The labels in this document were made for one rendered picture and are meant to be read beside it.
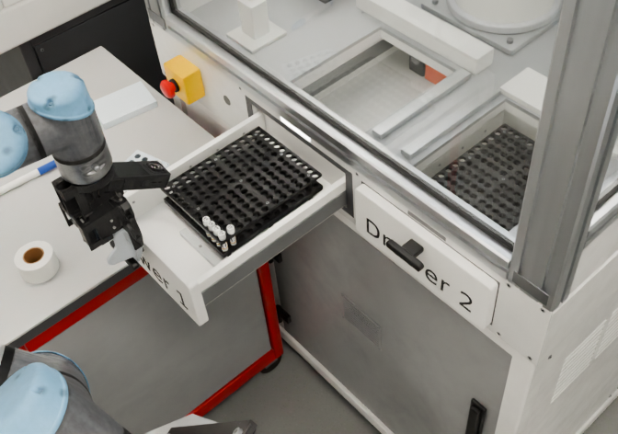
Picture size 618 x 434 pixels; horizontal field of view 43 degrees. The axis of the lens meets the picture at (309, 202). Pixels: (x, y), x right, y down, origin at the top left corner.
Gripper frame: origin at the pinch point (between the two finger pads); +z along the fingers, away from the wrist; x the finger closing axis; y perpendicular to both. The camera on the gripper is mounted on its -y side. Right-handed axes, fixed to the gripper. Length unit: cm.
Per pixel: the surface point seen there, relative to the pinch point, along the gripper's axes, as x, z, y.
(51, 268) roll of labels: -17.2, 12.3, 10.0
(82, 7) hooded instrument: -80, 9, -35
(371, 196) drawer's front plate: 20.6, -2.0, -33.9
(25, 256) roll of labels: -21.7, 11.0, 12.3
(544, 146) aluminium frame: 49, -31, -35
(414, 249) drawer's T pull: 32.2, -0.3, -31.7
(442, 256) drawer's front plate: 36.7, -1.4, -33.2
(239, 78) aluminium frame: -15.4, -5.6, -35.1
